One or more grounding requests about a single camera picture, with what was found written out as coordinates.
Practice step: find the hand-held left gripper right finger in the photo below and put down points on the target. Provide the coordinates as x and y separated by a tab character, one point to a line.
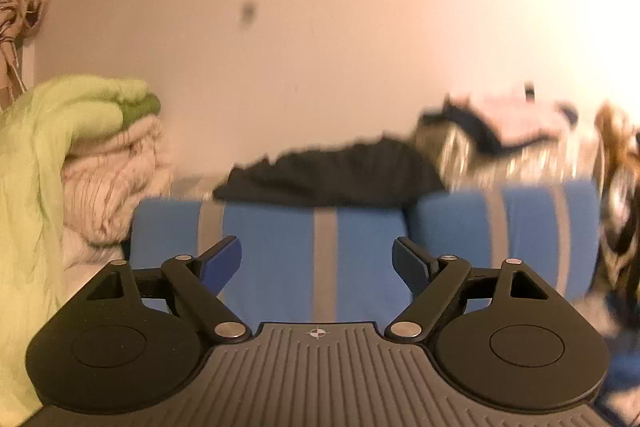
410	264

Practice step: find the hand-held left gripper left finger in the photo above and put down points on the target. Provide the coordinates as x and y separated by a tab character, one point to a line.
222	262

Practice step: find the pink and navy folded clothes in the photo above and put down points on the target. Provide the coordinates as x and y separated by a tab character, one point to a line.
510	117

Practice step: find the blue grey-striped cushion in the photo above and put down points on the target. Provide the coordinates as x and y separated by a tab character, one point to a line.
280	237
525	227

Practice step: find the black cloth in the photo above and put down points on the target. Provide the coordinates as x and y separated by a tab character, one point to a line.
340	177

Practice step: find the pink white striped cloth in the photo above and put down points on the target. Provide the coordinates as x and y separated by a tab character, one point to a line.
110	187

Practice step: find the green blanket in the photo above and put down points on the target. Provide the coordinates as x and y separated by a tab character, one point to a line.
30	207

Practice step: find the black bag with red trim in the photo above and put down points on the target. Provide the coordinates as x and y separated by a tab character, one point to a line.
622	217

